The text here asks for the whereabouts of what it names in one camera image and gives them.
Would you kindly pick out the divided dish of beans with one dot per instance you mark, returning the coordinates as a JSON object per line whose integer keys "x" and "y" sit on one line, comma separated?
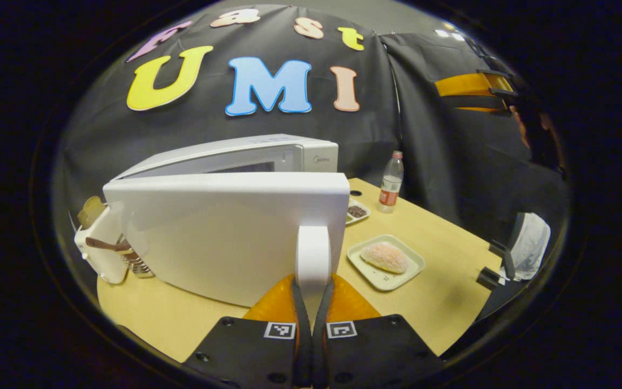
{"x": 357, "y": 212}

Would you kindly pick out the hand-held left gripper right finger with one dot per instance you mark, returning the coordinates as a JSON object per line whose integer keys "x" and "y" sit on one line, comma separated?
{"x": 376, "y": 351}

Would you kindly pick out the pale square plate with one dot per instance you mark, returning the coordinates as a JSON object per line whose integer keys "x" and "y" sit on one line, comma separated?
{"x": 397, "y": 281}

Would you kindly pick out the white toaster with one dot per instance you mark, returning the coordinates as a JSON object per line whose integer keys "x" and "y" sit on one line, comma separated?
{"x": 103, "y": 254}

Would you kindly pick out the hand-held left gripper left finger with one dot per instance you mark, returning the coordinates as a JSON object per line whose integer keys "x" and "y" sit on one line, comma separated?
{"x": 251, "y": 351}

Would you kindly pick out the clear bottle red label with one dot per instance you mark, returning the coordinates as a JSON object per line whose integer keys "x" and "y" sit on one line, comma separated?
{"x": 390, "y": 189}

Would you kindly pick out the small ceiling light panel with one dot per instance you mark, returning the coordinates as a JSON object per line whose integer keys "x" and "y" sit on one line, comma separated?
{"x": 448, "y": 32}

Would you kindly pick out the white office chair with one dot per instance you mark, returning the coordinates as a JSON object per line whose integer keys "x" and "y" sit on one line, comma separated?
{"x": 529, "y": 243}

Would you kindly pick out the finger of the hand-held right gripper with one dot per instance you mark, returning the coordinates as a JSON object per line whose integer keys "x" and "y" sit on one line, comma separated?
{"x": 465, "y": 85}
{"x": 473, "y": 102}

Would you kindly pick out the brown bread slice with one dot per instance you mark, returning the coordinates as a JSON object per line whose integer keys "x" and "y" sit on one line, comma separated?
{"x": 91, "y": 210}

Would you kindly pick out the crumb-coated cream bun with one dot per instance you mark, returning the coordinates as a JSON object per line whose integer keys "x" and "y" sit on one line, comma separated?
{"x": 384, "y": 257}

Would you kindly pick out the white microwave oven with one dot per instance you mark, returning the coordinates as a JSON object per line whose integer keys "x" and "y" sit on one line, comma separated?
{"x": 224, "y": 237}

